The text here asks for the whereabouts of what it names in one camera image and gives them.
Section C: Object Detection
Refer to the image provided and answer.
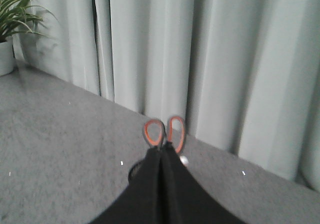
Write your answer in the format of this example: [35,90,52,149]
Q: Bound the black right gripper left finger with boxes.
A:
[91,146,164,224]

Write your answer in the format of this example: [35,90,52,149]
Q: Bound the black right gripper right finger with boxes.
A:
[161,142,244,224]

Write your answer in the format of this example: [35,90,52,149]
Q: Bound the grey orange scissors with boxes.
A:
[142,115,187,154]

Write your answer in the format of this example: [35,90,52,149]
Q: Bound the purple pen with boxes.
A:
[179,155,189,167]

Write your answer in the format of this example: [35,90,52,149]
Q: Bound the black mesh pen holder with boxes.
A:
[128,159,144,183]

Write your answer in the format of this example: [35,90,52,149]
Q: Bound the grey curtain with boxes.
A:
[13,0,320,191]

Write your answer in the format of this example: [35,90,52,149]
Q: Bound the white plant pot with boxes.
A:
[0,36,16,77]

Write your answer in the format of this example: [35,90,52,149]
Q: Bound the green potted plant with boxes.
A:
[0,0,55,43]

